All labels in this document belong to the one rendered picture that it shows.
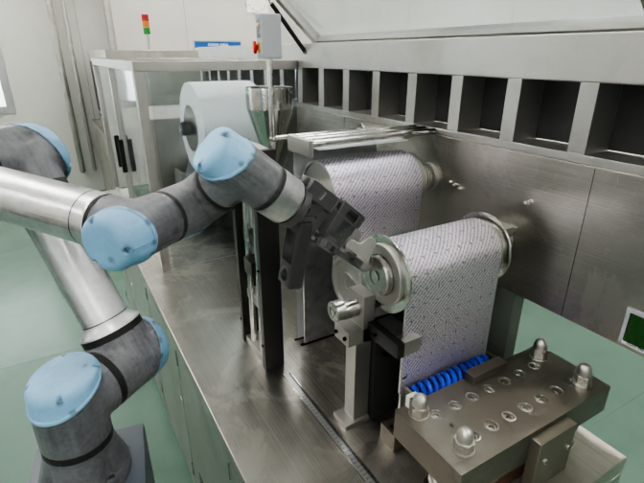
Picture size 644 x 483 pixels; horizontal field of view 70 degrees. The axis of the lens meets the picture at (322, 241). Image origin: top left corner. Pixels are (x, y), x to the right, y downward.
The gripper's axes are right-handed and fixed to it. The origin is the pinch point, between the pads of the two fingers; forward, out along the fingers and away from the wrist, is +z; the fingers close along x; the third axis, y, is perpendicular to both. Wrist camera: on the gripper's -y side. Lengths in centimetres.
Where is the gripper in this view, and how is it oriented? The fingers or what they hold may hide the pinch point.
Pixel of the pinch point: (361, 267)
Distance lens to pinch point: 82.5
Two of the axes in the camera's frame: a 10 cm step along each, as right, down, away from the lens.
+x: -5.1, -3.3, 8.0
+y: 5.5, -8.3, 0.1
